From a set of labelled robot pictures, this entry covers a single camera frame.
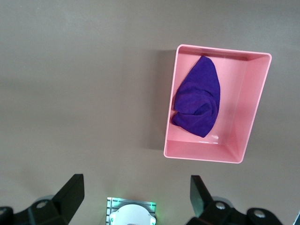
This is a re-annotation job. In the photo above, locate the pink plastic bin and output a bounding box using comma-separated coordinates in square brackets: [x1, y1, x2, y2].
[163, 44, 272, 164]

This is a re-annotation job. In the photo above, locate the purple microfiber cloth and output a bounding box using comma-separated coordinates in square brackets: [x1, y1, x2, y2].
[170, 55, 222, 138]

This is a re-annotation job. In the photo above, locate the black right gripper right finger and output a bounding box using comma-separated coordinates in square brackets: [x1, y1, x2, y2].
[187, 175, 282, 225]

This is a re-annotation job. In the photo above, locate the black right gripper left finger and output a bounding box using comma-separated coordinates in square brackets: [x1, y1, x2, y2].
[0, 173, 85, 225]

